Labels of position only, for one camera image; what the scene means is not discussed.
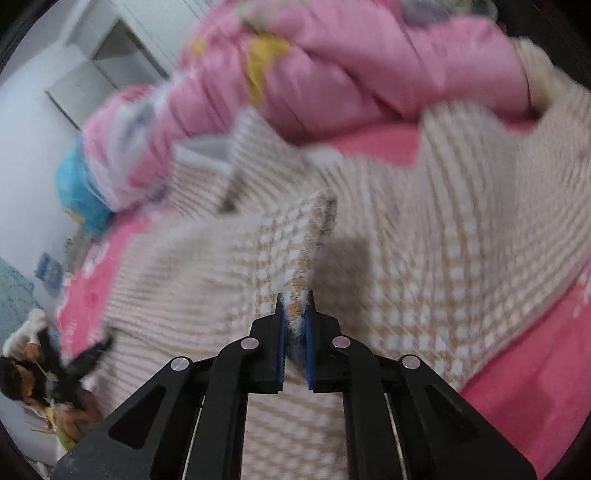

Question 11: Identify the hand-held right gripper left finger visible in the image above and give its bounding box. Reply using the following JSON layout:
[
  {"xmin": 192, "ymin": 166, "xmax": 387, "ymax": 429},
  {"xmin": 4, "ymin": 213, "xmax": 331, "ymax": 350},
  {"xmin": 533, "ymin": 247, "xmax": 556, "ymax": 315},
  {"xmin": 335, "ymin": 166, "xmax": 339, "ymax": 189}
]
[{"xmin": 51, "ymin": 293, "xmax": 285, "ymax": 480}]

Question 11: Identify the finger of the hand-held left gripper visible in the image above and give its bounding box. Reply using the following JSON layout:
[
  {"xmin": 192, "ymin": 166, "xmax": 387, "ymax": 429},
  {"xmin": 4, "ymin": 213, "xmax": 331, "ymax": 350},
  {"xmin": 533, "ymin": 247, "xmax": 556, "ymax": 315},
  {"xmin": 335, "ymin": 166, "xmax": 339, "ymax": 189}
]
[{"xmin": 67, "ymin": 335, "xmax": 114, "ymax": 377}]

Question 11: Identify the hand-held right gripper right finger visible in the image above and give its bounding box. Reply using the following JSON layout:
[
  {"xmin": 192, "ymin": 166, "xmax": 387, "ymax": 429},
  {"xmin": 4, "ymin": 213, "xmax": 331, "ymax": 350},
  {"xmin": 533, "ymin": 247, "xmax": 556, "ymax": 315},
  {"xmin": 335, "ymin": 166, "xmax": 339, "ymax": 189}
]
[{"xmin": 304, "ymin": 291, "xmax": 537, "ymax": 480}]

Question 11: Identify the beige checked sweater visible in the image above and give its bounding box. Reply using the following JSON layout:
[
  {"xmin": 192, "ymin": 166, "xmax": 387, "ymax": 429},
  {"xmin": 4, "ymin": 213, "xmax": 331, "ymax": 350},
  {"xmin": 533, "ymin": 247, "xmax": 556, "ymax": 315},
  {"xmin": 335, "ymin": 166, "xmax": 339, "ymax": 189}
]
[{"xmin": 99, "ymin": 99, "xmax": 591, "ymax": 480}]

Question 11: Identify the person's left hand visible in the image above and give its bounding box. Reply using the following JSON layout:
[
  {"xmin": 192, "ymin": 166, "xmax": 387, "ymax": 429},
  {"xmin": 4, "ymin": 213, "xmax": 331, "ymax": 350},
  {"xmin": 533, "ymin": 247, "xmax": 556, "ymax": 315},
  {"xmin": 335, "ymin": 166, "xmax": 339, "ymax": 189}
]
[{"xmin": 58, "ymin": 391, "xmax": 105, "ymax": 439}]

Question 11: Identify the teal rug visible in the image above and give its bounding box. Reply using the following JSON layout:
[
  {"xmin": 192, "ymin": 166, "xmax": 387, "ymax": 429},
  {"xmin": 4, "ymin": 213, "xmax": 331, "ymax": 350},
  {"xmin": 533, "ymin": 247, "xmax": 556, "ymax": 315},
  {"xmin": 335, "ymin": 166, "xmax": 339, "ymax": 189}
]
[{"xmin": 0, "ymin": 257, "xmax": 37, "ymax": 326}]

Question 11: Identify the blue and white packet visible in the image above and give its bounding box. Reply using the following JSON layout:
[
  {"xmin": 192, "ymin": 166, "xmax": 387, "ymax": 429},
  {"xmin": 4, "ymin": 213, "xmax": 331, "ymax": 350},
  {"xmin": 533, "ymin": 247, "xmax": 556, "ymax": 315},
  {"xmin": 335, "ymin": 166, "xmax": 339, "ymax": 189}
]
[{"xmin": 36, "ymin": 252, "xmax": 64, "ymax": 291}]

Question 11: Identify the grey patterned cloth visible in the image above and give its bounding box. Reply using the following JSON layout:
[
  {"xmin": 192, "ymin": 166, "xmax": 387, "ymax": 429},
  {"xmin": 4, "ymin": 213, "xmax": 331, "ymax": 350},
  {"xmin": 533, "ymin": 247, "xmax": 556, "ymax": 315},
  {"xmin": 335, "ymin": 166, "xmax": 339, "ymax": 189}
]
[{"xmin": 64, "ymin": 226, "xmax": 94, "ymax": 274}]

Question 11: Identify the blue pillow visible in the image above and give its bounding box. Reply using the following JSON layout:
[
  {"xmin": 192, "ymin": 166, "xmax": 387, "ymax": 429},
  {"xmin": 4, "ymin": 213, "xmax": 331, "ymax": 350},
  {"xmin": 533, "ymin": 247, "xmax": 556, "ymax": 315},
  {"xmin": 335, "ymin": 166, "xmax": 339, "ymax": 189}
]
[{"xmin": 55, "ymin": 138, "xmax": 116, "ymax": 238}]

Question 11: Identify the pink floral bed sheet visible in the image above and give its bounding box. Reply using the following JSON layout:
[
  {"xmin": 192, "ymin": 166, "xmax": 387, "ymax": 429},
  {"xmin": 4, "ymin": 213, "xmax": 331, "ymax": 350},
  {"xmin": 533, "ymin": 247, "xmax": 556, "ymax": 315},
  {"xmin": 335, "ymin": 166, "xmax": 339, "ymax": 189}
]
[{"xmin": 53, "ymin": 115, "xmax": 591, "ymax": 480}]

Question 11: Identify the pink floral quilt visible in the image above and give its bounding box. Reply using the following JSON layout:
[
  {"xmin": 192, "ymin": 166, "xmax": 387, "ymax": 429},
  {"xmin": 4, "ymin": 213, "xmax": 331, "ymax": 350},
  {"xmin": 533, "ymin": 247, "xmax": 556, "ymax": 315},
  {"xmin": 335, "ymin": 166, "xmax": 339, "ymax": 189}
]
[{"xmin": 83, "ymin": 0, "xmax": 532, "ymax": 213}]

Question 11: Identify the white cabinet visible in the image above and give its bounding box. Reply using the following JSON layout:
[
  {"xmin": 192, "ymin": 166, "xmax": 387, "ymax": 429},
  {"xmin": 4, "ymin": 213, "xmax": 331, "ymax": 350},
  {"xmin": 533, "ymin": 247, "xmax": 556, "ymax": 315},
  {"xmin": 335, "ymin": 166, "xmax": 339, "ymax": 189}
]
[{"xmin": 44, "ymin": 0, "xmax": 218, "ymax": 131}]

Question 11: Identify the dark headboard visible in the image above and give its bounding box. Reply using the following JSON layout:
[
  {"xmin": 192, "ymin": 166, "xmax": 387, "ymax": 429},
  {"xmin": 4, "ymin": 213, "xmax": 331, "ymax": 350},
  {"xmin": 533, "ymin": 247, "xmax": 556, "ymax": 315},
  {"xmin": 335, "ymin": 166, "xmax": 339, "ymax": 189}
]
[{"xmin": 496, "ymin": 0, "xmax": 591, "ymax": 93}]

